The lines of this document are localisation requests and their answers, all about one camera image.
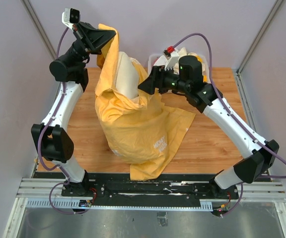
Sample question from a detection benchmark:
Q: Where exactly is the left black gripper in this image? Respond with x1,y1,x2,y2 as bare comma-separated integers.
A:
66,21,117,68

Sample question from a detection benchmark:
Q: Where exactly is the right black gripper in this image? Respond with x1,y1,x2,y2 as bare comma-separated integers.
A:
138,64,190,95

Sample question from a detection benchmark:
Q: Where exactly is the white pillow with bear print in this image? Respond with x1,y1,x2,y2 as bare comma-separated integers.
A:
115,52,139,99

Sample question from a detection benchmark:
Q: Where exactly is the yellow pillowcase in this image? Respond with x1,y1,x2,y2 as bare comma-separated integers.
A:
95,36,195,180

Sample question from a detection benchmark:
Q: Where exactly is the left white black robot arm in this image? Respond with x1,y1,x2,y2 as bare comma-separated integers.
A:
31,22,116,196

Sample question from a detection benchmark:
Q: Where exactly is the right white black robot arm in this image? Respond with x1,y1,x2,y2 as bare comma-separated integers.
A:
138,56,280,198

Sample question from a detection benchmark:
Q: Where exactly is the translucent plastic bin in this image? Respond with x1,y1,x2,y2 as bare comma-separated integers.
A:
147,53,210,83

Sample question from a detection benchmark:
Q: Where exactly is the white printed cloth in bin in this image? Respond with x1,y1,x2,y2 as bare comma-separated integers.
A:
152,47,209,76

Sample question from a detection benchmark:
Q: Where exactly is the yellow cloth in bin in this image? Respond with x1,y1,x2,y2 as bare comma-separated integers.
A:
196,56,208,82

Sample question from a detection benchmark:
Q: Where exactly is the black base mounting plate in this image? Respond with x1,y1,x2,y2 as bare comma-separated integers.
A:
62,173,239,208

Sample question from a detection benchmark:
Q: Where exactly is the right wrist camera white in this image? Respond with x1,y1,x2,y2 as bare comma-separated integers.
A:
163,46,180,71

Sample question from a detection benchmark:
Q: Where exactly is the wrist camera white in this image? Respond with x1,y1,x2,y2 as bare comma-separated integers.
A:
62,8,80,29
163,46,180,71

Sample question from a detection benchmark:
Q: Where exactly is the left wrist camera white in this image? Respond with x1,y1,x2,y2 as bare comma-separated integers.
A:
62,8,80,29

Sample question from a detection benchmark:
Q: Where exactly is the left aluminium frame post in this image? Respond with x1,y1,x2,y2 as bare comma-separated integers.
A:
21,0,66,74

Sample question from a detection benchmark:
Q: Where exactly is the aluminium frame post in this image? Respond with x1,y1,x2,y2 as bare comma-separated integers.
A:
236,0,286,74
21,0,66,74

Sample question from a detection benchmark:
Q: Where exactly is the right aluminium frame post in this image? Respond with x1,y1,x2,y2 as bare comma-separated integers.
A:
236,0,286,74

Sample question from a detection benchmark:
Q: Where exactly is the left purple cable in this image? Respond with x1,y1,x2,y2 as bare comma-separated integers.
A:
37,27,94,215

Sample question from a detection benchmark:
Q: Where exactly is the purple cable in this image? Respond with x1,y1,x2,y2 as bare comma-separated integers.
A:
171,32,286,219
37,27,94,215

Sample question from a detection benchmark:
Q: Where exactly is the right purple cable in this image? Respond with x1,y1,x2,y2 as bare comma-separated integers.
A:
171,32,286,219

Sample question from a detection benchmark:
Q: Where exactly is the grey slotted cable duct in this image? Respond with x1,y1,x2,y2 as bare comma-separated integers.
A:
25,198,213,212

